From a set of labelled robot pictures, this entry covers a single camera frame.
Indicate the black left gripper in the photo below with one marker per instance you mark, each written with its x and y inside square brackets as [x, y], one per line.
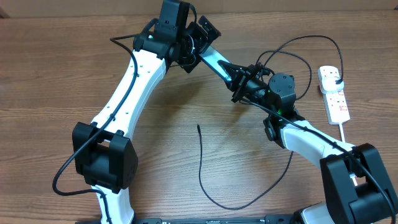
[203, 40]

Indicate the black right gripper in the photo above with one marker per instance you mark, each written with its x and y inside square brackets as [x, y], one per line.
[242, 71]

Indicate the blue Galaxy smartphone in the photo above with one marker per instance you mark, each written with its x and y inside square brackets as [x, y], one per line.
[215, 61]

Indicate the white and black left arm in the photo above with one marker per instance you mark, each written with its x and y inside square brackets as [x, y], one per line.
[103, 150]

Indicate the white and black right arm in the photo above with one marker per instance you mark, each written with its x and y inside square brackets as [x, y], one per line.
[355, 181]

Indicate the white charger plug adapter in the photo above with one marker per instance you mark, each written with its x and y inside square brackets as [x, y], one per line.
[329, 85]

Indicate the white power strip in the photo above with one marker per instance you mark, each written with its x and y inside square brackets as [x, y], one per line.
[335, 103]

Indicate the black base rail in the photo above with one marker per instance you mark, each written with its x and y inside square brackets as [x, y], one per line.
[268, 219]

